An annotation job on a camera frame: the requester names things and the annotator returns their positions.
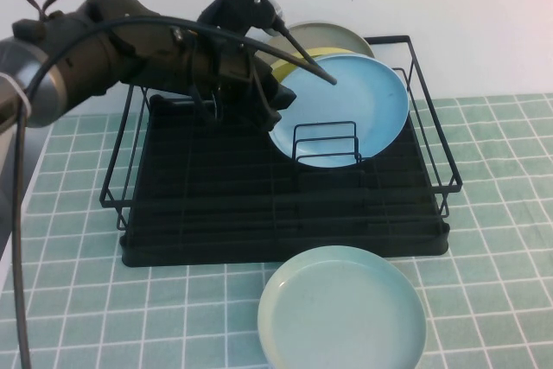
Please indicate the green white checked tablecloth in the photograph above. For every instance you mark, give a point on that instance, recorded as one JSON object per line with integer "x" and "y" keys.
{"x": 497, "y": 213}

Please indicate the light blue round plate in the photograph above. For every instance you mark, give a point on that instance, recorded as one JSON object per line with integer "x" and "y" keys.
{"x": 367, "y": 101}

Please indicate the left robot arm brown sleeve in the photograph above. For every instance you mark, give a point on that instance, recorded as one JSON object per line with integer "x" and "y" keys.
{"x": 108, "y": 58}

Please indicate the yellow round plate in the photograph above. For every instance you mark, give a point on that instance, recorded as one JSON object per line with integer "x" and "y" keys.
{"x": 283, "y": 71}

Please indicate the grey beige round plate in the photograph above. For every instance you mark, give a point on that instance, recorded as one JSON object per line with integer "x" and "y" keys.
{"x": 328, "y": 36}

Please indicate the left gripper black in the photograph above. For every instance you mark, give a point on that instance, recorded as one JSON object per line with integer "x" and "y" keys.
{"x": 216, "y": 71}

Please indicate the pale green round plate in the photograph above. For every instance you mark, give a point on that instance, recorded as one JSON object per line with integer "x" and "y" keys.
{"x": 345, "y": 313}

